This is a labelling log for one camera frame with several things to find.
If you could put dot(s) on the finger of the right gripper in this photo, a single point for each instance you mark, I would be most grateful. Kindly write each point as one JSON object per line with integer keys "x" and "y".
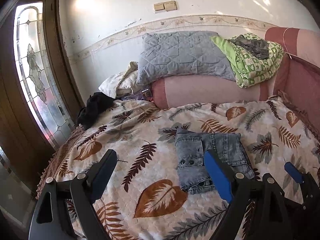
{"x": 308, "y": 186}

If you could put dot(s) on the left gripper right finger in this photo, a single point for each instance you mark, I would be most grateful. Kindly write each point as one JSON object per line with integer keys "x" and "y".
{"x": 270, "y": 219}

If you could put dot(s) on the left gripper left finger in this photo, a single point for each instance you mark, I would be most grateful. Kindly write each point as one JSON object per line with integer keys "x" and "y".
{"x": 51, "y": 219}

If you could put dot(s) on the blue denim jeans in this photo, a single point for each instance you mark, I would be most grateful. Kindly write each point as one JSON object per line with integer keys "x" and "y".
{"x": 195, "y": 166}

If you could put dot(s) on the leaf-patterned beige blanket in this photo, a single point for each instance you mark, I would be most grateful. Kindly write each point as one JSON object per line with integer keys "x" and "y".
{"x": 143, "y": 199}

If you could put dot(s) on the black garment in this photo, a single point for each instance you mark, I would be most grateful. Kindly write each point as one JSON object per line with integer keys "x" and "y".
{"x": 95, "y": 105}

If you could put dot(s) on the stained glass wooden door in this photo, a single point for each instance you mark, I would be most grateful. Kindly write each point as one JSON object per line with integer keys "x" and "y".
{"x": 39, "y": 97}

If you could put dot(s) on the green patterned folded blanket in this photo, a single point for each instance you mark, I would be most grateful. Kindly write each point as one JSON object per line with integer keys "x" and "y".
{"x": 249, "y": 70}

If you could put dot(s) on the small colourful packet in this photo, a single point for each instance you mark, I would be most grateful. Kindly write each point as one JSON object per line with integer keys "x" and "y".
{"x": 145, "y": 94}

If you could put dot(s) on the cream white pillow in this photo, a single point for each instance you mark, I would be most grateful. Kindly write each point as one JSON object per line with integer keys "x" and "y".
{"x": 122, "y": 83}

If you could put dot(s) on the grey crumpled garment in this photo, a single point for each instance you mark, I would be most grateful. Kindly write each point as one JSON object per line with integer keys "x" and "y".
{"x": 257, "y": 47}

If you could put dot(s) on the grey quilted pillow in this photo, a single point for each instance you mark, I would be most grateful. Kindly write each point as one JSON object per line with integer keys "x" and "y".
{"x": 181, "y": 53}

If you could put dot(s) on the gold wall light switch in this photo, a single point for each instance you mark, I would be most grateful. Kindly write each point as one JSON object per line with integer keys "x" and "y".
{"x": 165, "y": 6}

